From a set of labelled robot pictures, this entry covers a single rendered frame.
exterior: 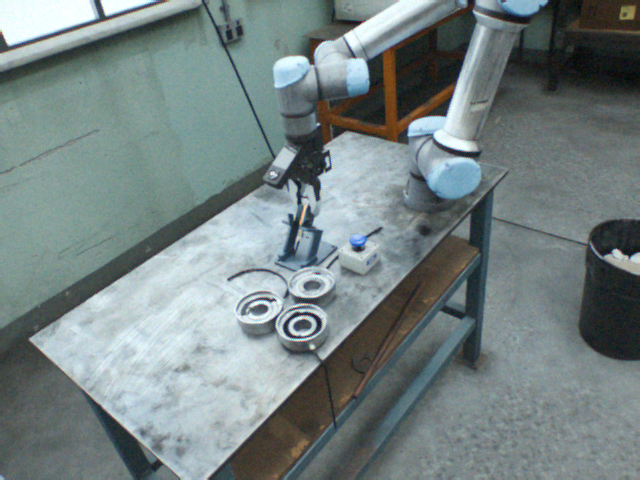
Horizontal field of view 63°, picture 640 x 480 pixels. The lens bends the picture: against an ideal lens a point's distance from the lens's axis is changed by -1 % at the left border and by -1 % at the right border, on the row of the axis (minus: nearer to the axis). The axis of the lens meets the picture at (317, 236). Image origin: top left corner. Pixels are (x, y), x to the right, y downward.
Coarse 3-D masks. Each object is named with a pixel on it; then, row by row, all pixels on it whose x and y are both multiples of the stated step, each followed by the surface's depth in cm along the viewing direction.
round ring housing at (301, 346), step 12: (288, 312) 111; (300, 312) 111; (312, 312) 111; (324, 312) 109; (300, 324) 110; (312, 324) 108; (324, 324) 107; (324, 336) 106; (288, 348) 107; (300, 348) 104
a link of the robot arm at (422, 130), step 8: (416, 120) 136; (424, 120) 135; (432, 120) 134; (440, 120) 133; (416, 128) 131; (424, 128) 130; (432, 128) 129; (440, 128) 129; (416, 136) 132; (424, 136) 130; (432, 136) 129; (416, 144) 132; (424, 144) 129; (416, 152) 132; (416, 160) 132; (416, 168) 137
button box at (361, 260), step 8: (368, 240) 126; (344, 248) 125; (352, 248) 124; (360, 248) 123; (368, 248) 124; (376, 248) 124; (344, 256) 124; (352, 256) 122; (360, 256) 122; (368, 256) 122; (376, 256) 125; (344, 264) 126; (352, 264) 124; (360, 264) 122; (368, 264) 123; (360, 272) 123
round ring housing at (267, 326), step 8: (248, 296) 117; (272, 296) 116; (240, 304) 115; (256, 304) 115; (264, 304) 115; (280, 304) 114; (256, 312) 116; (264, 312) 116; (280, 312) 111; (240, 320) 110; (272, 320) 109; (248, 328) 110; (256, 328) 109; (264, 328) 110; (272, 328) 111
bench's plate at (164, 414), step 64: (256, 192) 161; (384, 192) 152; (192, 256) 137; (256, 256) 134; (384, 256) 128; (64, 320) 123; (128, 320) 120; (192, 320) 117; (128, 384) 104; (192, 384) 102; (256, 384) 101; (192, 448) 91
